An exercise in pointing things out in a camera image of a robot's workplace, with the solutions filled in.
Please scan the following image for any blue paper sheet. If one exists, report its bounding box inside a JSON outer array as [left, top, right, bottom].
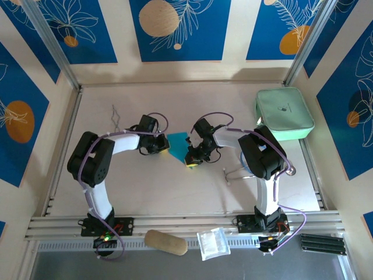
[[167, 132, 190, 167]]

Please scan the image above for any thin wire on table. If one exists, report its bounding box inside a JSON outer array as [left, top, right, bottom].
[[110, 104, 122, 132]]

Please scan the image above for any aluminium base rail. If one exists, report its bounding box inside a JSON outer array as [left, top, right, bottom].
[[24, 211, 346, 242]]

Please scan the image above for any black ribbed block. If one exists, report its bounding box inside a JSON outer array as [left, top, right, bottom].
[[300, 233, 347, 257]]

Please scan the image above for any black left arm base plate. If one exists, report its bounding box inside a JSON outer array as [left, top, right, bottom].
[[80, 217, 135, 237]]

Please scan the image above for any aluminium table side rail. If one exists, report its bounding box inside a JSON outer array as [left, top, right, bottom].
[[300, 139, 324, 211], [43, 86, 84, 218]]

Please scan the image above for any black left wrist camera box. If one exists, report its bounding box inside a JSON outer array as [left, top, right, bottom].
[[137, 115, 158, 134]]

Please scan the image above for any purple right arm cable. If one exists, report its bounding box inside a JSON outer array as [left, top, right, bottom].
[[191, 112, 307, 255]]

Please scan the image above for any small black circuit board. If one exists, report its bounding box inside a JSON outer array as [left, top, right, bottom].
[[258, 234, 288, 254], [93, 235, 118, 257]]

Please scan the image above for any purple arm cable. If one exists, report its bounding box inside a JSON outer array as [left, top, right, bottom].
[[78, 112, 170, 261], [191, 112, 307, 255]]

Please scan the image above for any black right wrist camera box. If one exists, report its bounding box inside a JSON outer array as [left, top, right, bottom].
[[191, 118, 213, 138]]

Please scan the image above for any grey slotted cable duct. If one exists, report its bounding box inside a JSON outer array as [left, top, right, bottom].
[[37, 237, 301, 252]]

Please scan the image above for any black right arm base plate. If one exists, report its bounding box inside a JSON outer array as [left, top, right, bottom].
[[236, 214, 291, 234]]

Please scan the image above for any white plastic pouch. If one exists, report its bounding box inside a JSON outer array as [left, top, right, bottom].
[[196, 226, 231, 261]]

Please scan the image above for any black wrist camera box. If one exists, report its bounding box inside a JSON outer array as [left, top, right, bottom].
[[191, 118, 213, 138], [137, 115, 158, 134]]

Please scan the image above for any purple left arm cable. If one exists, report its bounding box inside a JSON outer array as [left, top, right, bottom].
[[78, 112, 170, 261]]

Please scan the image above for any aluminium frame post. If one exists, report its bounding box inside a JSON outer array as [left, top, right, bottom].
[[22, 0, 81, 90], [284, 0, 340, 85]]

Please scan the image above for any mint green zip case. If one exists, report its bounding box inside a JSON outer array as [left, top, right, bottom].
[[255, 86, 316, 141]]

